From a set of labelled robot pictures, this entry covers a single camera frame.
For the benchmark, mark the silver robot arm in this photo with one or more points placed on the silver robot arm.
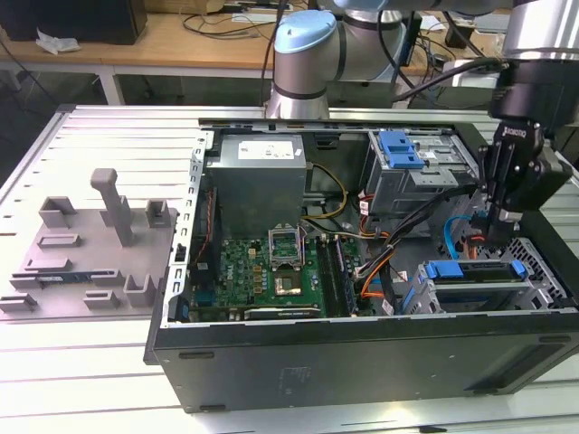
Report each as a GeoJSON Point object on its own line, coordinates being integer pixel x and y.
{"type": "Point", "coordinates": [307, 54]}

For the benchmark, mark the metal disk bay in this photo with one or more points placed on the metal disk bay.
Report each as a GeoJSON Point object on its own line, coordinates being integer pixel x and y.
{"type": "Point", "coordinates": [543, 289]}

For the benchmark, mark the metal optical drive cage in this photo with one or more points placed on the metal optical drive cage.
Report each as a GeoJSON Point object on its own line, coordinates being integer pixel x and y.
{"type": "Point", "coordinates": [407, 185]}

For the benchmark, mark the wooden desk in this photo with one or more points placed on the wooden desk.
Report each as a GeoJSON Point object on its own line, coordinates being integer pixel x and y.
{"type": "Point", "coordinates": [479, 45]}
{"type": "Point", "coordinates": [181, 50]}

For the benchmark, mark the blue plastic drive latch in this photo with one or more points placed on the blue plastic drive latch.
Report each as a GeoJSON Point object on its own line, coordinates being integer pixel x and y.
{"type": "Point", "coordinates": [398, 153]}

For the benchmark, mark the small black device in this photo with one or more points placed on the small black device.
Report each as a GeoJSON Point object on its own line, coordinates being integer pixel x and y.
{"type": "Point", "coordinates": [458, 35]}

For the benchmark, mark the flat grey box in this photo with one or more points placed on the flat grey box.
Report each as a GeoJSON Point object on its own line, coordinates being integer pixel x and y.
{"type": "Point", "coordinates": [490, 23]}

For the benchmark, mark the black computer tower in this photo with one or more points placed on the black computer tower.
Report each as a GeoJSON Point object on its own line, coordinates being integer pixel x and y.
{"type": "Point", "coordinates": [412, 40]}

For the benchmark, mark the black RAM slot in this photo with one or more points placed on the black RAM slot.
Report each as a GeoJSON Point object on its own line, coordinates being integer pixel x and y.
{"type": "Point", "coordinates": [325, 276]}
{"type": "Point", "coordinates": [334, 276]}

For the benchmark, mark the black open PC case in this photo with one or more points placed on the black open PC case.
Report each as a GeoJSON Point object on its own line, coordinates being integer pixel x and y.
{"type": "Point", "coordinates": [362, 361]}

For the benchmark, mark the grey power supply unit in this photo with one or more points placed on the grey power supply unit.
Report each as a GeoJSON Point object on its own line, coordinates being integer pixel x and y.
{"type": "Point", "coordinates": [253, 190]}

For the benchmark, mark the black graphics card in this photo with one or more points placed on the black graphics card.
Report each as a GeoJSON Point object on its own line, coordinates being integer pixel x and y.
{"type": "Point", "coordinates": [285, 313]}

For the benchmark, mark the green motherboard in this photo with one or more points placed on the green motherboard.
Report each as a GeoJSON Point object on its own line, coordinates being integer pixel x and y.
{"type": "Point", "coordinates": [244, 271]}

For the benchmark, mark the black case fan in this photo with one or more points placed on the black case fan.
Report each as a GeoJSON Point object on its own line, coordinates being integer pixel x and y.
{"type": "Point", "coordinates": [203, 235]}

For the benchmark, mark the grey parts rack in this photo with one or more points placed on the grey parts rack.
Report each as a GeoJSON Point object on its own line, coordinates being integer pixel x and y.
{"type": "Point", "coordinates": [90, 253]}

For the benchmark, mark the large black box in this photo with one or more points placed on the large black box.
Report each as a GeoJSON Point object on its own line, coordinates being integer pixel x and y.
{"type": "Point", "coordinates": [90, 20]}

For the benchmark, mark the white plastic bag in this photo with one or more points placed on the white plastic bag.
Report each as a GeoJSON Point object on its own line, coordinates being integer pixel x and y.
{"type": "Point", "coordinates": [59, 43]}

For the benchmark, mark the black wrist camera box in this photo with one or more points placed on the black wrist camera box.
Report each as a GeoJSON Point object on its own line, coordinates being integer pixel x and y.
{"type": "Point", "coordinates": [547, 181]}

